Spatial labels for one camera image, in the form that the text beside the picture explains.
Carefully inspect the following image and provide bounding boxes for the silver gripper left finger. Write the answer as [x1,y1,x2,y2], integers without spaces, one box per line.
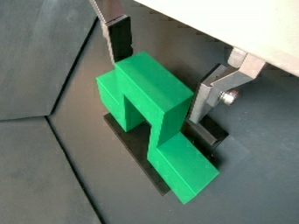
[90,0,134,63]

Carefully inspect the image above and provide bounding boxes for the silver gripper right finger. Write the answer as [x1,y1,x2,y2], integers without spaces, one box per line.
[190,48,266,123]

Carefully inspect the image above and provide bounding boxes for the green stepped block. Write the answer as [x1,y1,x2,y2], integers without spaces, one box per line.
[95,51,221,205]

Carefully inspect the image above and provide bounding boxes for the black angle fixture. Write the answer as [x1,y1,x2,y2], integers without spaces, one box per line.
[105,114,229,204]

